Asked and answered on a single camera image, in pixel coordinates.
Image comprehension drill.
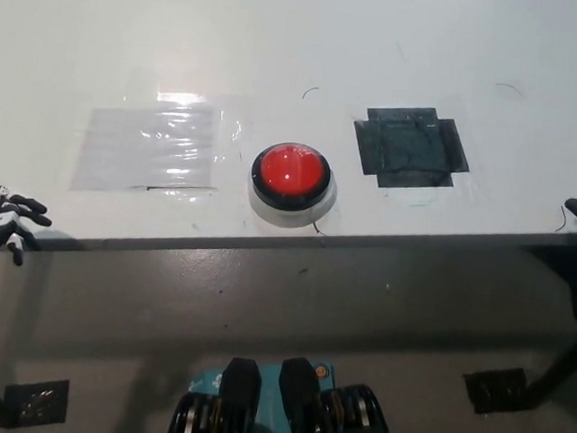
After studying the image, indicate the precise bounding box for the black tape patch on desk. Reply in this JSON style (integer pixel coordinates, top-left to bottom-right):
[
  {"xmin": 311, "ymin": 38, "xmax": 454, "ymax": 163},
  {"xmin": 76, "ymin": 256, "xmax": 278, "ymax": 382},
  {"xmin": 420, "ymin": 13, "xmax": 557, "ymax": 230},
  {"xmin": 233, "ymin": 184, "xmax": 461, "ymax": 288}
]
[{"xmin": 348, "ymin": 100, "xmax": 475, "ymax": 196}]

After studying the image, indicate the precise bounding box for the black tape patch on floor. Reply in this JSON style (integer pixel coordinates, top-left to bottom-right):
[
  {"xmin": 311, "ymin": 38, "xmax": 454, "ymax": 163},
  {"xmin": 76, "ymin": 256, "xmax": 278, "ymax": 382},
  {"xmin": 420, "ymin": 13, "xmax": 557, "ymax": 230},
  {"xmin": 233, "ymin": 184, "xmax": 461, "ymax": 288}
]
[
  {"xmin": 1, "ymin": 375, "xmax": 71, "ymax": 432},
  {"xmin": 459, "ymin": 363, "xmax": 540, "ymax": 419}
]

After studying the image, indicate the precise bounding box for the clear plastic sheet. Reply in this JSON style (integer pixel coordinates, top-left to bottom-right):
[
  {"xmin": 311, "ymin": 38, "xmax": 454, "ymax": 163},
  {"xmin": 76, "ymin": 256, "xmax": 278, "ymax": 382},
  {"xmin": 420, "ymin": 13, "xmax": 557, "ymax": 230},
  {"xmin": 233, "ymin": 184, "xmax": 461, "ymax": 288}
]
[{"xmin": 68, "ymin": 84, "xmax": 248, "ymax": 205}]

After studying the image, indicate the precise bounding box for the red dome push button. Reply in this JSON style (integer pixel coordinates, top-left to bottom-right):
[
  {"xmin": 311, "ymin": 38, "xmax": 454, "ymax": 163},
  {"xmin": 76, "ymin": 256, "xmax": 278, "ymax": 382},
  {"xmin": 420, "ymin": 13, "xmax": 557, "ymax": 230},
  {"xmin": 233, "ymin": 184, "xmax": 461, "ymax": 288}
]
[{"xmin": 244, "ymin": 137, "xmax": 343, "ymax": 232}]

